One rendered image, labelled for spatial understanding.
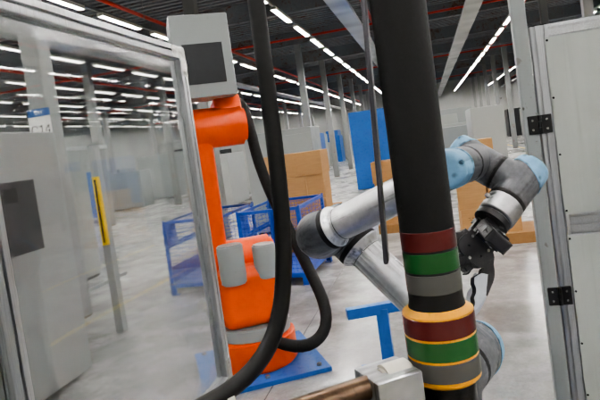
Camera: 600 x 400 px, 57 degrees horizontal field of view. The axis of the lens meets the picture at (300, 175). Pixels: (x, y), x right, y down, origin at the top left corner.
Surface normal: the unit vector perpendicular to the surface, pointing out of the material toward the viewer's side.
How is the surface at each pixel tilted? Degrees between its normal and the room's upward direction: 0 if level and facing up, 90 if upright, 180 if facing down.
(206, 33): 90
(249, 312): 90
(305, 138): 90
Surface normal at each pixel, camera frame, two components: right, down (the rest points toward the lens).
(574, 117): -0.21, 0.08
